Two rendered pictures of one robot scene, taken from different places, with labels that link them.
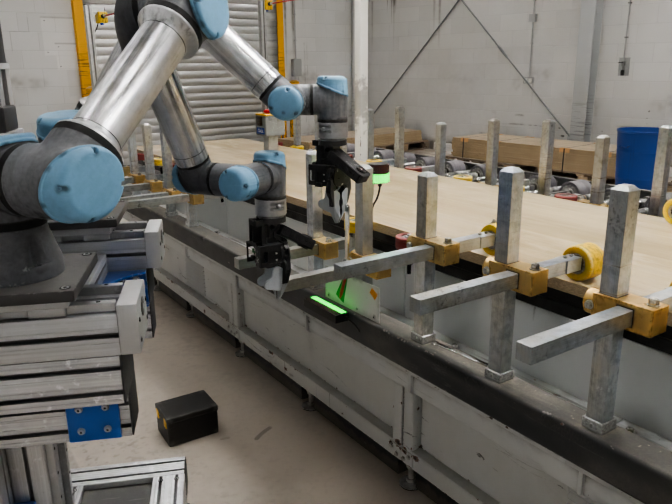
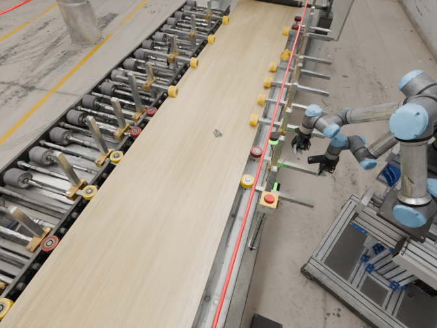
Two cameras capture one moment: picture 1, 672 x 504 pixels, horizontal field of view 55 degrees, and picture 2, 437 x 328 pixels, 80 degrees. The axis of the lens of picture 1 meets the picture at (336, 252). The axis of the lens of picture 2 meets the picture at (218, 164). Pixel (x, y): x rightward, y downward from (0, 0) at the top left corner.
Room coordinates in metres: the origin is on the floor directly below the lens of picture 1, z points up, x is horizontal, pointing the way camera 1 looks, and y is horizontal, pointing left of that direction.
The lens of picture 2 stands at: (2.70, 0.51, 2.17)
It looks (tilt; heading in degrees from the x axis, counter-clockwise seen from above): 51 degrees down; 229
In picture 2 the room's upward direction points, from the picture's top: 3 degrees clockwise
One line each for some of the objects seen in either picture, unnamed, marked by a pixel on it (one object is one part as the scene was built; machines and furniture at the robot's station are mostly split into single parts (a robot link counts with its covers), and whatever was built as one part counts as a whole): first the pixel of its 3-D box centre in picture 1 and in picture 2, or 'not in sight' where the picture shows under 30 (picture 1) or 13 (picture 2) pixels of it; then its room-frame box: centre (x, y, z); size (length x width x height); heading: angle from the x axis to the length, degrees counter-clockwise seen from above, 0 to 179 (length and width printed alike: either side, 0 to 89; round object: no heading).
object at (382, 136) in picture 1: (353, 139); not in sight; (10.30, -0.29, 0.23); 2.41 x 0.77 x 0.17; 132
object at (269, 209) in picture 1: (271, 207); (331, 153); (1.52, 0.15, 1.04); 0.08 x 0.08 x 0.05
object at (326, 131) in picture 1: (331, 131); (307, 127); (1.64, 0.01, 1.21); 0.08 x 0.08 x 0.05
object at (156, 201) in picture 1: (178, 199); not in sight; (2.69, 0.66, 0.83); 0.44 x 0.03 x 0.04; 124
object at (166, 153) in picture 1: (167, 165); not in sight; (2.96, 0.76, 0.94); 0.04 x 0.04 x 0.48; 34
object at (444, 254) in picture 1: (432, 248); (283, 127); (1.50, -0.23, 0.95); 0.14 x 0.06 x 0.05; 34
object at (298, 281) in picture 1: (353, 270); (283, 164); (1.65, -0.05, 0.84); 0.43 x 0.03 x 0.04; 124
